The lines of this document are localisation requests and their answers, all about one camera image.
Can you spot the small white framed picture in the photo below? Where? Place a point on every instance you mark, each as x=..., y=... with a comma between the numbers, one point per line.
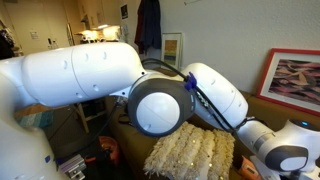
x=171, y=50

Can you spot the pink wallet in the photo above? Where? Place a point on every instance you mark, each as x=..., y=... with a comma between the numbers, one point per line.
x=248, y=168

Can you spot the shaggy cream pillow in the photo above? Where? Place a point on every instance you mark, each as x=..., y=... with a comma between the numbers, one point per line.
x=190, y=150

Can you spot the teal patterned rug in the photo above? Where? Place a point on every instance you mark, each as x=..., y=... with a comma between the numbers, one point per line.
x=35, y=119

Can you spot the dark hanging coat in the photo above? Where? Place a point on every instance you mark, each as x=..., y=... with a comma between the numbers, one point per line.
x=148, y=23

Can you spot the cream door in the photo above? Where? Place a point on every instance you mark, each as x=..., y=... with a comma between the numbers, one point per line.
x=33, y=20

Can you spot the small dark wall poster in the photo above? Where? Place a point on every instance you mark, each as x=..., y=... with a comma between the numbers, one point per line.
x=124, y=11

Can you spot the orange bag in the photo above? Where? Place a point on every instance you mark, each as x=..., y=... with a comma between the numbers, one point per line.
x=110, y=148

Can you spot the wooden chair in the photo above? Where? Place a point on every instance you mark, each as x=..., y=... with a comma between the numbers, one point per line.
x=88, y=113

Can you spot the mustard yellow sofa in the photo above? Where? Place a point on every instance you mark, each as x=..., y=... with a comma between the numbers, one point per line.
x=133, y=146

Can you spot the silver metal block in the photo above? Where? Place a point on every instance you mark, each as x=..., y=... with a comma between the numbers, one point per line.
x=73, y=166

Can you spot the red framed abstract painting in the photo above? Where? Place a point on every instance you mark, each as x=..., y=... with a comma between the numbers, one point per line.
x=293, y=81

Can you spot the lit kitchen cabinet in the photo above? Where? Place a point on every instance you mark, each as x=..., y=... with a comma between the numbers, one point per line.
x=100, y=20

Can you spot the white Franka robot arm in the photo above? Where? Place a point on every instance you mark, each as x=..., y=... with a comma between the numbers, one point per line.
x=83, y=73

